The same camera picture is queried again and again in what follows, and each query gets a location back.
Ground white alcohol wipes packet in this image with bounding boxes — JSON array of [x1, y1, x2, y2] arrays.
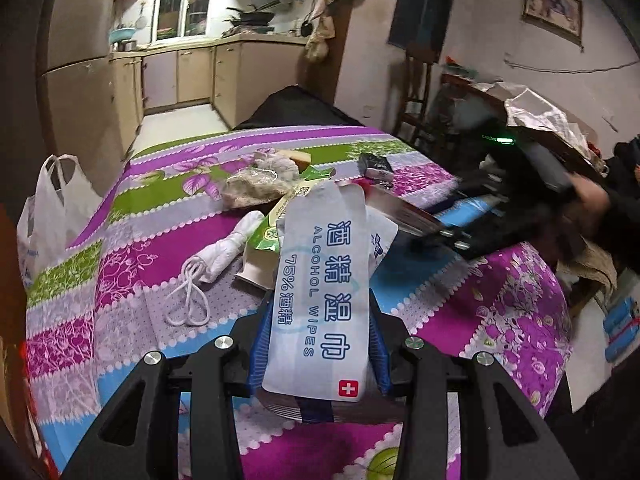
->
[[262, 181, 369, 402]]

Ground beige kitchen cabinets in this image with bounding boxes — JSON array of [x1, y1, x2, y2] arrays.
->
[[110, 32, 305, 152]]

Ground person's hand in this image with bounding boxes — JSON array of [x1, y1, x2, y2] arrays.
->
[[567, 174, 611, 236]]

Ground white plastic sheet on table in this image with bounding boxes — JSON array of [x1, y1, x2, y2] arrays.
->
[[471, 81, 591, 159]]

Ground white face mask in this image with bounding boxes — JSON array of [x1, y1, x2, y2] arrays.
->
[[165, 210, 265, 327]]

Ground dark wooden dining table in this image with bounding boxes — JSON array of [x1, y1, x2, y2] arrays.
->
[[440, 74, 604, 183]]

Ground green snack wrapper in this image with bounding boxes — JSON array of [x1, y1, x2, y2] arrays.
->
[[236, 166, 335, 290]]

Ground floral purple tablecloth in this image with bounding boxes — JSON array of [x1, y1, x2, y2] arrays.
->
[[26, 126, 570, 468]]

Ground black cigarette pack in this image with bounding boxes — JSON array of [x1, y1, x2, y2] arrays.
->
[[358, 153, 394, 184]]

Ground dark wooden chair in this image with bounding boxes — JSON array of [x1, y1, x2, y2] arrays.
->
[[393, 41, 439, 145]]

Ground clear bag of crumbs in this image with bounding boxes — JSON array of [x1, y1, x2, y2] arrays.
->
[[220, 167, 294, 209]]

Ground crumpled white tissue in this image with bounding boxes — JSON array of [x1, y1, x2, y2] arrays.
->
[[254, 152, 299, 182]]

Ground piece of yellow bread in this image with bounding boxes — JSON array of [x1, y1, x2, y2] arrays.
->
[[276, 150, 311, 172]]

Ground white plastic shopping bag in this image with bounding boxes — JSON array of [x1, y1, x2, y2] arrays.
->
[[16, 154, 102, 290]]

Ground black cloth covered seat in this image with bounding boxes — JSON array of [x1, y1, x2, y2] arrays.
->
[[234, 86, 362, 130]]

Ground grey refrigerator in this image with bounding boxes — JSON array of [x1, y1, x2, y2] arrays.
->
[[36, 0, 124, 196]]

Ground framed wall picture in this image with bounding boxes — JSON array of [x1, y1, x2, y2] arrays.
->
[[522, 0, 584, 47]]

